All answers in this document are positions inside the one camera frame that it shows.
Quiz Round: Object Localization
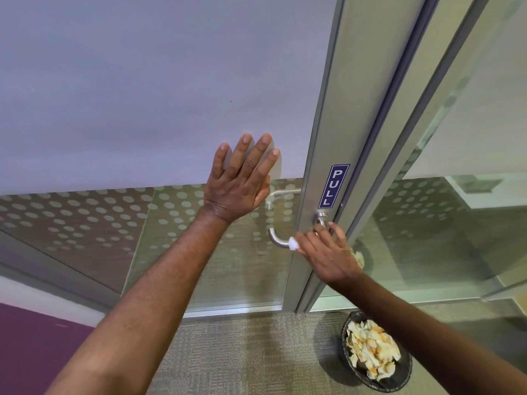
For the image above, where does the person's right hand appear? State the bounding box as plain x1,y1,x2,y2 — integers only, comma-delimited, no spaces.
294,222,365,287

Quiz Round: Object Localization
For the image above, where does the person's left hand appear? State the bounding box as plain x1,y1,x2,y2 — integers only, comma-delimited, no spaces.
203,132,281,224

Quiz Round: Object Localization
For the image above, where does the silver door lever handle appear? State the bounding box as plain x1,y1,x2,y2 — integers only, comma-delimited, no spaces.
265,188,302,211
268,211,332,247

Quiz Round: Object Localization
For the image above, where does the frosted glass door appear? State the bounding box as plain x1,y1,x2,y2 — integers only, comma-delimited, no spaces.
0,0,431,319

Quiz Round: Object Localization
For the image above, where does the person's left forearm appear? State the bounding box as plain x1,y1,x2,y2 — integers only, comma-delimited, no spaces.
44,203,231,395

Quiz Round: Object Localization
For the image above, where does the person's right forearm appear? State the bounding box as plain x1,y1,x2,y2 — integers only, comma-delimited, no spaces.
325,270,527,395

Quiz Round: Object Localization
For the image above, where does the blue door sign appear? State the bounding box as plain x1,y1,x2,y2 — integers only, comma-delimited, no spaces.
317,164,351,210

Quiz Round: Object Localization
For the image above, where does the black mesh waste bin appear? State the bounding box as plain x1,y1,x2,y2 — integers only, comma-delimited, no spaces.
340,310,413,394

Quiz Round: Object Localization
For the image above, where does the grey metal door frame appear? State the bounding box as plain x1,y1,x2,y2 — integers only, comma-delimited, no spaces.
297,0,491,314

